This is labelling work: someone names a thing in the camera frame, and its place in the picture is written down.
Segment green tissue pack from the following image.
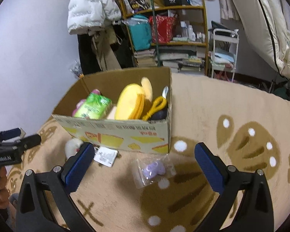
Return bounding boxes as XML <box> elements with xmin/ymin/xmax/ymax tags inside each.
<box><xmin>72</xmin><ymin>93</ymin><xmax>113</xmax><ymax>119</ymax></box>

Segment pink plush bear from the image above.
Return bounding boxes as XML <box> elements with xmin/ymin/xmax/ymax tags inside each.
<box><xmin>72</xmin><ymin>88</ymin><xmax>102</xmax><ymax>118</ymax></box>

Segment yellow plush toy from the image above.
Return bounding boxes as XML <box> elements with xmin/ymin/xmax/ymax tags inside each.
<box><xmin>115</xmin><ymin>77</ymin><xmax>155</xmax><ymax>122</ymax></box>

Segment person's left hand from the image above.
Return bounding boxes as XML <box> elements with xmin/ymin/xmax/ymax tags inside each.
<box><xmin>0</xmin><ymin>166</ymin><xmax>10</xmax><ymax>210</ymax></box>

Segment white small plush toy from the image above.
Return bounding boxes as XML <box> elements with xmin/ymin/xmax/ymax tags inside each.
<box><xmin>65</xmin><ymin>138</ymin><xmax>84</xmax><ymax>160</ymax></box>

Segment white paper tag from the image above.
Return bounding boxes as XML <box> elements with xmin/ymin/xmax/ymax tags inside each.
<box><xmin>94</xmin><ymin>146</ymin><xmax>118</xmax><ymax>168</ymax></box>

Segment plastic bag on floor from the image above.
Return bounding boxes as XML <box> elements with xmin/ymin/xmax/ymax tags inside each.
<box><xmin>69</xmin><ymin>60</ymin><xmax>84</xmax><ymax>78</ymax></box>

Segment black hanging garment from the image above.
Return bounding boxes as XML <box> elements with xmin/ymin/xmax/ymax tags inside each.
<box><xmin>77</xmin><ymin>35</ymin><xmax>102</xmax><ymax>75</ymax></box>

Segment beige patterned blanket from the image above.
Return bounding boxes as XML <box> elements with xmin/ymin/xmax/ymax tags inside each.
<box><xmin>8</xmin><ymin>73</ymin><xmax>290</xmax><ymax>231</ymax></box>

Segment purple item in plastic bag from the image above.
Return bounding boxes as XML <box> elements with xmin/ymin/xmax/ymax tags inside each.
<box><xmin>132</xmin><ymin>154</ymin><xmax>177</xmax><ymax>189</ymax></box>

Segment cardboard box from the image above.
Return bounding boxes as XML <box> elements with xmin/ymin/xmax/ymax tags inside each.
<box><xmin>52</xmin><ymin>67</ymin><xmax>172</xmax><ymax>154</ymax></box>

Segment beige hanging trousers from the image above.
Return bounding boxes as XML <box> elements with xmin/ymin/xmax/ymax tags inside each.
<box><xmin>91</xmin><ymin>27</ymin><xmax>121</xmax><ymax>71</ymax></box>

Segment dark-haired plush doll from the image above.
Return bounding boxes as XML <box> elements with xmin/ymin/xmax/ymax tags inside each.
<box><xmin>149</xmin><ymin>86</ymin><xmax>169</xmax><ymax>120</ymax></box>

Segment white puffer jacket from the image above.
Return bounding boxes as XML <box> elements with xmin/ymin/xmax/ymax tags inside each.
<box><xmin>67</xmin><ymin>0</ymin><xmax>121</xmax><ymax>35</ymax></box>

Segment white rolling cart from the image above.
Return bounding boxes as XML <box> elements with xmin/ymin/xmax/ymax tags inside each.
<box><xmin>210</xmin><ymin>28</ymin><xmax>239</xmax><ymax>82</ymax></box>

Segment teal bag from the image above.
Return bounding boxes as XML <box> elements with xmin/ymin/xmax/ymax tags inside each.
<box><xmin>127</xmin><ymin>15</ymin><xmax>152</xmax><ymax>51</ymax></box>

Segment stack of books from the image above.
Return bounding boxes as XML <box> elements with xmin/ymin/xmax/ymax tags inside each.
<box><xmin>133</xmin><ymin>44</ymin><xmax>207</xmax><ymax>72</ymax></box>

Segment red gift bag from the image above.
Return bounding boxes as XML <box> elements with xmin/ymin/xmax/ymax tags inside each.
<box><xmin>149</xmin><ymin>15</ymin><xmax>177</xmax><ymax>44</ymax></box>

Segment wooden bookshelf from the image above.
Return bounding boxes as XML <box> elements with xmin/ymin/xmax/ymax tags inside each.
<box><xmin>119</xmin><ymin>0</ymin><xmax>210</xmax><ymax>76</ymax></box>

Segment cream folded mattress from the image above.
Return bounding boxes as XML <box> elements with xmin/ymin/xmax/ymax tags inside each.
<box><xmin>233</xmin><ymin>0</ymin><xmax>290</xmax><ymax>76</ymax></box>

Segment green pole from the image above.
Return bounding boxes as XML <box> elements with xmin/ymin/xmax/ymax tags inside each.
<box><xmin>150</xmin><ymin>0</ymin><xmax>162</xmax><ymax>67</ymax></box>

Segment beige curtain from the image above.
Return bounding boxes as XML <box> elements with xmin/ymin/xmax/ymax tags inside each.
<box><xmin>219</xmin><ymin>0</ymin><xmax>241</xmax><ymax>21</ymax></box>

